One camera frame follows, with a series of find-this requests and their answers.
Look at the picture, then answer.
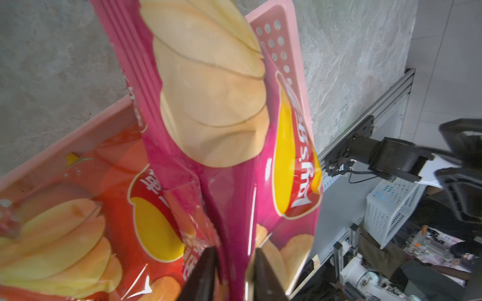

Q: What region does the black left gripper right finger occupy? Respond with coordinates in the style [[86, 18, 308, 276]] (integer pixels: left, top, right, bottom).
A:
[[254, 248, 288, 301]]

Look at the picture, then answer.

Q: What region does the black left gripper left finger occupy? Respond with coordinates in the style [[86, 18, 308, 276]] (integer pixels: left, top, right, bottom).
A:
[[177, 247, 218, 301]]

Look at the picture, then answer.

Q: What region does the red chips bag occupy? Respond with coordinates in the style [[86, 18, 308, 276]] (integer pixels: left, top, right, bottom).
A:
[[1, 125, 217, 300]]

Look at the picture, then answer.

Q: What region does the pink plastic basket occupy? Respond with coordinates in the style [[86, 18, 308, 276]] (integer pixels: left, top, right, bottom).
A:
[[1, 1, 313, 198]]

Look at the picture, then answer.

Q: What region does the magenta chips bag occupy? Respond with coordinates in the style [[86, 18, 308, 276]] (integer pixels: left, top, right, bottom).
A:
[[93, 1, 323, 300]]

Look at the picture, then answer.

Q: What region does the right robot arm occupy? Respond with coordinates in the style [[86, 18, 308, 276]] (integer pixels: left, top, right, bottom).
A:
[[321, 115, 481, 224]]

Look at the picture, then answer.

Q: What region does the white perforated crate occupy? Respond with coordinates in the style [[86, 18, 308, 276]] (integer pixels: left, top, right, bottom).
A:
[[364, 179, 426, 249]]

